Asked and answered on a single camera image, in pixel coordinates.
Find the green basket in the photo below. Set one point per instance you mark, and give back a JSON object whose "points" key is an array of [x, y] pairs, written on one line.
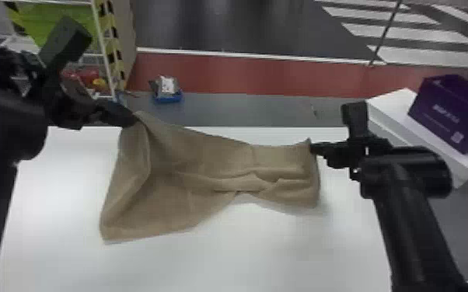
{"points": [[34, 18]]}

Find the beige towel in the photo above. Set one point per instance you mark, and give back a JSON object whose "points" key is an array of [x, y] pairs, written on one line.
{"points": [[201, 171]]}

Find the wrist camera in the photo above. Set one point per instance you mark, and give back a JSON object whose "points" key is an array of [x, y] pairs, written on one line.
{"points": [[355, 118], [64, 43]]}

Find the white slab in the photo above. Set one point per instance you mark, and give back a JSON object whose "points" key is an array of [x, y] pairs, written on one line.
{"points": [[393, 110]]}

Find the blue tray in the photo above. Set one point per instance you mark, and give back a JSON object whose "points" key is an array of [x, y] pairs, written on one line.
{"points": [[167, 91]]}

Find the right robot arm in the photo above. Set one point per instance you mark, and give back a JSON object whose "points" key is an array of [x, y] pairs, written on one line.
{"points": [[405, 212]]}

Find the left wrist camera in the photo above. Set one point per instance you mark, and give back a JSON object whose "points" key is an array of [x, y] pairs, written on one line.
{"points": [[64, 43]]}

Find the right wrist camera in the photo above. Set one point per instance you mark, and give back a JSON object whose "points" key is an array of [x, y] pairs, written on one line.
{"points": [[355, 118]]}

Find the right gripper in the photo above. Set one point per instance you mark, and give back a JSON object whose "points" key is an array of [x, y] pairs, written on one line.
{"points": [[350, 151]]}

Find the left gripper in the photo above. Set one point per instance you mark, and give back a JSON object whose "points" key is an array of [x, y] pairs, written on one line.
{"points": [[72, 108]]}

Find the purple crate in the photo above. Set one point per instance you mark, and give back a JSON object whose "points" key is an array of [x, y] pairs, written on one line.
{"points": [[454, 110]]}

